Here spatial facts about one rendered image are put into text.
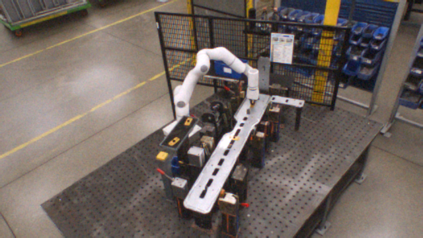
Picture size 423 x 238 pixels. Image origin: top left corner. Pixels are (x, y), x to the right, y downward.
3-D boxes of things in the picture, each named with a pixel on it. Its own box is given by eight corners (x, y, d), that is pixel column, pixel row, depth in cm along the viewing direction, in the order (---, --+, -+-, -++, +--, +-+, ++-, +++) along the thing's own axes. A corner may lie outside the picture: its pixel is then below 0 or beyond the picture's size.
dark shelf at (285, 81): (289, 90, 293) (289, 88, 291) (201, 77, 326) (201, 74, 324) (295, 79, 309) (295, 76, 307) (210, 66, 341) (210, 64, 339)
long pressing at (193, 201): (211, 216, 194) (211, 215, 193) (180, 205, 202) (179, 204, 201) (271, 96, 290) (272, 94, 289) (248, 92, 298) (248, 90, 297)
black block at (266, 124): (269, 153, 274) (270, 127, 256) (257, 150, 278) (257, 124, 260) (271, 147, 279) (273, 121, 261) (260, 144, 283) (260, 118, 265)
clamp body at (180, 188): (189, 223, 225) (182, 190, 202) (175, 218, 229) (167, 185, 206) (195, 212, 231) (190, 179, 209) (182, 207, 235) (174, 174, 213)
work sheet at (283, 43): (292, 65, 301) (295, 34, 282) (268, 61, 309) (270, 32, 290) (292, 64, 302) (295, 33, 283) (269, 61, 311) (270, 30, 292)
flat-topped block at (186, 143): (189, 179, 256) (182, 138, 229) (180, 176, 259) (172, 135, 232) (194, 170, 263) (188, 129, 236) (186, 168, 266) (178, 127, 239)
